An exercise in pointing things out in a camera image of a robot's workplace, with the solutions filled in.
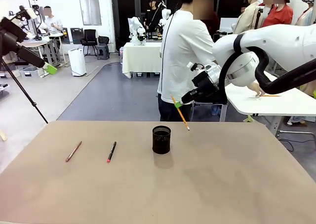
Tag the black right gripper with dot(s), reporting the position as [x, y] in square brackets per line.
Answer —
[206, 83]

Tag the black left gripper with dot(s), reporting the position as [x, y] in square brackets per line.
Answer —
[10, 34]

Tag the black pen pink cap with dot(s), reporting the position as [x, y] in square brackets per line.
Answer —
[111, 152]

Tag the reddish brown pencil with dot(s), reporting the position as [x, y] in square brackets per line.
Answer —
[73, 152]

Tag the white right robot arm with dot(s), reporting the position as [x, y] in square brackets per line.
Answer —
[284, 44]

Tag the black mesh pen holder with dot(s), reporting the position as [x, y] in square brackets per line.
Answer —
[161, 142]

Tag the person's right hand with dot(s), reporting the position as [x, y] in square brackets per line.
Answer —
[257, 89]

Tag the grey work desk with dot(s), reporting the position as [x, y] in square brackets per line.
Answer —
[34, 44]

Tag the clear plastic storage bin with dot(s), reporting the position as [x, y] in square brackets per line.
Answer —
[30, 72]

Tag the black tripod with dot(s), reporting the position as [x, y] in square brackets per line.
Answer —
[22, 88]

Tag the seated person in white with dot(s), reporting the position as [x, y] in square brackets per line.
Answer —
[53, 21]

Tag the white air purifier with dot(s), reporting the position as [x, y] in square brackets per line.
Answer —
[77, 62]

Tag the dark grey floor panel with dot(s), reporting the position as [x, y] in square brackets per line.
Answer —
[76, 35]

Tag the person in white T-shirt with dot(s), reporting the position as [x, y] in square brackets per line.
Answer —
[182, 48]

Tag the black office chair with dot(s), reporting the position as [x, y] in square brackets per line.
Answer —
[89, 40]

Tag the table with white cloth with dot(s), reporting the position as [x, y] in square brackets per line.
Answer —
[140, 58]

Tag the grey plastic stool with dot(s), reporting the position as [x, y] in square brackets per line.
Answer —
[102, 52]

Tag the black bag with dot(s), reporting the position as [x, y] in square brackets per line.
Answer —
[103, 39]

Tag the mannequin in dark red sweater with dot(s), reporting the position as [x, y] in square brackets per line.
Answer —
[215, 24]

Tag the wooden stick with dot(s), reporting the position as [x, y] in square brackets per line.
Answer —
[3, 135]

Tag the small white background robot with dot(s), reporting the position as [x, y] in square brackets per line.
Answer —
[136, 30]

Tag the white board on stand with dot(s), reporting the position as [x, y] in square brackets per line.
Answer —
[227, 24]

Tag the person in black clothes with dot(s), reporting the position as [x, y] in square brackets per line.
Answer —
[151, 16]

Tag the white side table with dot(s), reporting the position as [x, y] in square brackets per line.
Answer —
[284, 103]

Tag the mannequin in beige coat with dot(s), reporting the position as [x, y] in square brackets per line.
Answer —
[248, 16]

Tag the person in red shirt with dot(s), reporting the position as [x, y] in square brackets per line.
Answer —
[279, 15]

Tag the mannequin with bucket hat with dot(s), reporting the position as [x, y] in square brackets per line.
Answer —
[307, 11]

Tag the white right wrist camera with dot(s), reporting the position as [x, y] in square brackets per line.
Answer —
[208, 67]

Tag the metal wall cabinet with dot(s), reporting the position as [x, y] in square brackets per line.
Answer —
[90, 11]

